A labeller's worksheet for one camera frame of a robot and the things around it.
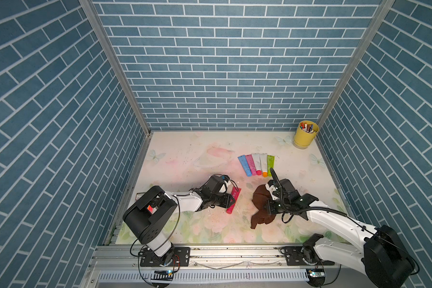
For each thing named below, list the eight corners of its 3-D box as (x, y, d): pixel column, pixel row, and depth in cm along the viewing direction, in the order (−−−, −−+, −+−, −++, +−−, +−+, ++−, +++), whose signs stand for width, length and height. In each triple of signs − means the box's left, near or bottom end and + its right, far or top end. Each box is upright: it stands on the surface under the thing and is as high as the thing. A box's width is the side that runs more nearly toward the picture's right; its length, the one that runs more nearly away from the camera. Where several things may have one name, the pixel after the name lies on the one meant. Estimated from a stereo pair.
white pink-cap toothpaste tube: (254, 175, 101) (254, 173, 99) (251, 155, 110) (252, 153, 109) (262, 175, 101) (262, 173, 99) (259, 155, 110) (259, 153, 109)
